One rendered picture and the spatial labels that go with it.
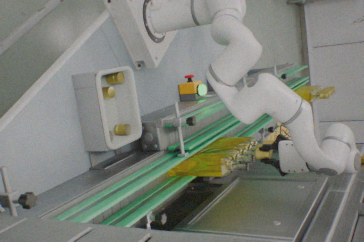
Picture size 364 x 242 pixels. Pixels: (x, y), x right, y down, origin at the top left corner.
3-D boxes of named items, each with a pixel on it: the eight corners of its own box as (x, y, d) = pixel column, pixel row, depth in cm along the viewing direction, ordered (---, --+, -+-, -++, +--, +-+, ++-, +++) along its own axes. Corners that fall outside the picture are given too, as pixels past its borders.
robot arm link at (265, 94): (297, 75, 119) (259, 108, 127) (238, 28, 114) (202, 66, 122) (303, 108, 106) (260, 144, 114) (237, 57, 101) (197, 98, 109)
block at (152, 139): (141, 151, 139) (160, 151, 136) (136, 122, 138) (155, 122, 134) (147, 149, 142) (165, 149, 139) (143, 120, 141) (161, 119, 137)
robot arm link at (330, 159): (284, 100, 117) (338, 142, 123) (268, 140, 112) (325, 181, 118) (305, 91, 110) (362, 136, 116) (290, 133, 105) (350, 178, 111)
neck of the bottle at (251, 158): (238, 165, 136) (252, 165, 134) (236, 155, 136) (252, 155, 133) (241, 162, 139) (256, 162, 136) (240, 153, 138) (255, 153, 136)
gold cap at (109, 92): (95, 88, 128) (107, 87, 125) (102, 86, 131) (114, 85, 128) (96, 100, 128) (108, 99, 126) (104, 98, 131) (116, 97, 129)
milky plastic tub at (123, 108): (86, 151, 125) (110, 151, 121) (71, 74, 121) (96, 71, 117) (120, 137, 140) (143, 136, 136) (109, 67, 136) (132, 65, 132)
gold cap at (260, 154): (255, 161, 139) (269, 161, 137) (254, 150, 139) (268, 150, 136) (259, 157, 142) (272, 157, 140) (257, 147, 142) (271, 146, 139)
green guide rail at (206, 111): (164, 127, 139) (186, 126, 135) (164, 124, 138) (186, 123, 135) (296, 67, 289) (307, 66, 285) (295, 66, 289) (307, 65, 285)
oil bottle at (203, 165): (168, 176, 141) (230, 178, 130) (165, 159, 140) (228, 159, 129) (176, 170, 146) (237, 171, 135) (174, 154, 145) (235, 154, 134)
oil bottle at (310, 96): (276, 104, 249) (327, 101, 235) (275, 94, 248) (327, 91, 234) (279, 102, 254) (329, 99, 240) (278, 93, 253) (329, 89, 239)
